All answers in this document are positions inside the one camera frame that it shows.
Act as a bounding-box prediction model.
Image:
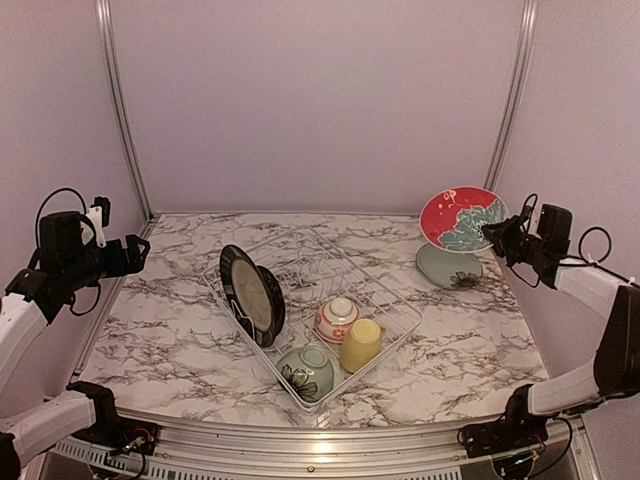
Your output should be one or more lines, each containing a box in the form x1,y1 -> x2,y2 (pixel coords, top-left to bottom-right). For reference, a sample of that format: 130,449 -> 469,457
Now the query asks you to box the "left aluminium frame post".
96,0 -> 154,223

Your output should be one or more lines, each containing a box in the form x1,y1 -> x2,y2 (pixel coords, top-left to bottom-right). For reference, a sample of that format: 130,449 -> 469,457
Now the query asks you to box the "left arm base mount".
66,381 -> 159,456

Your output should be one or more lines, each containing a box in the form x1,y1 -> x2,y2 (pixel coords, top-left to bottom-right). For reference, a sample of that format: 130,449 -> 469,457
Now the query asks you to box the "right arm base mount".
457,384 -> 548,458

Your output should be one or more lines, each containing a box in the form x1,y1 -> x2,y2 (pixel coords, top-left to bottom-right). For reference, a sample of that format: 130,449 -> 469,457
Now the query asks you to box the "red plate with teal flower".
419,186 -> 509,254

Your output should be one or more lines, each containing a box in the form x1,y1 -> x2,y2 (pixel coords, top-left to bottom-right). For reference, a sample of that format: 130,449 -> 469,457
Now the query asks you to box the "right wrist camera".
520,193 -> 539,233

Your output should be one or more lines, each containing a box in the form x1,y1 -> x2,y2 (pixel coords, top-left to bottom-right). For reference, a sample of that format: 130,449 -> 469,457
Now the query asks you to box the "right aluminium frame post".
484,0 -> 539,191

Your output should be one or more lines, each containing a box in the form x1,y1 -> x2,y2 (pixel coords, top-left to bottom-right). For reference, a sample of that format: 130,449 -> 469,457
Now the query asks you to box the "pale green flower plate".
416,244 -> 483,290

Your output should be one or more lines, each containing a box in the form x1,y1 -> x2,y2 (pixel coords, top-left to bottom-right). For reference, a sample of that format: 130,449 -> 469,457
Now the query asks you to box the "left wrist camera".
82,196 -> 111,248

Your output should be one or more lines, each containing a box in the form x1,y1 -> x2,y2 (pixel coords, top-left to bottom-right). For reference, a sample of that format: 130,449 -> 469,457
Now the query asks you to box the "front aluminium rail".
44,399 -> 591,480

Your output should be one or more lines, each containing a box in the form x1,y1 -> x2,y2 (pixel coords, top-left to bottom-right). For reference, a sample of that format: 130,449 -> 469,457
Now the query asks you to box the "green bowl with flower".
276,346 -> 334,403

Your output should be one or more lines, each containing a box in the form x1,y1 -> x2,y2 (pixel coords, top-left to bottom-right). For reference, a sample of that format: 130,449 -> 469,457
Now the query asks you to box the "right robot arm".
481,204 -> 639,448

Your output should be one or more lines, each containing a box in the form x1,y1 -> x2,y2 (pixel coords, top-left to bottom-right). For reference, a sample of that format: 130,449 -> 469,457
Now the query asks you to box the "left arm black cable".
29,187 -> 101,317

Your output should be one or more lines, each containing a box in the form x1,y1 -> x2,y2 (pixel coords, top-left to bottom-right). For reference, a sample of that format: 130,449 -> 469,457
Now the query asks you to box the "yellow mug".
340,318 -> 387,373

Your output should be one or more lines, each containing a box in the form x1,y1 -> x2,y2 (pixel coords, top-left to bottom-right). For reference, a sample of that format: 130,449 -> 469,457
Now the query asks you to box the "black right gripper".
480,213 -> 545,266

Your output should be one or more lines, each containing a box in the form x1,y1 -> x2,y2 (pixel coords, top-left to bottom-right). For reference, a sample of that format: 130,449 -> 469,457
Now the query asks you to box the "white wire dish rack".
201,225 -> 422,414

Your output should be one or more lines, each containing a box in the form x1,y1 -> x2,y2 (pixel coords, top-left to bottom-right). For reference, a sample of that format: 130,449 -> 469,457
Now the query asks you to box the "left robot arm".
1,206 -> 151,479

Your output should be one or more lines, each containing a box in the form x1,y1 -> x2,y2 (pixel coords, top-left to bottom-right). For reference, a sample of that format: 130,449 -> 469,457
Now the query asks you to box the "large black rimmed cream plate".
219,244 -> 271,330

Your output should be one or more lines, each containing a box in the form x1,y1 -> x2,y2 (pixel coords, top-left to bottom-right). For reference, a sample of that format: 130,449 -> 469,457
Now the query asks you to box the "small dark red flower plate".
256,266 -> 286,348

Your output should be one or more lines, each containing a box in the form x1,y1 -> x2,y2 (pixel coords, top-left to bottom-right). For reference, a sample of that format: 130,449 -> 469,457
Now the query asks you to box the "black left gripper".
63,234 -> 149,291

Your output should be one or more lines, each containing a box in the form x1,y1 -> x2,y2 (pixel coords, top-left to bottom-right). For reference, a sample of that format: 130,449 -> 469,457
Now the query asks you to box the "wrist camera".
82,196 -> 111,248
520,193 -> 539,233

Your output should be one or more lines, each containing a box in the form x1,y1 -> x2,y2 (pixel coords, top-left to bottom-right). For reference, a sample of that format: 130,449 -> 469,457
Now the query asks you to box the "white bowl with red pattern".
313,297 -> 360,344

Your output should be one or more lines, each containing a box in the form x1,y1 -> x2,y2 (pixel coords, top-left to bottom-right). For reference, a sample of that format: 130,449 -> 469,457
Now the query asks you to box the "aluminium frame post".
96,0 -> 154,223
484,0 -> 539,191

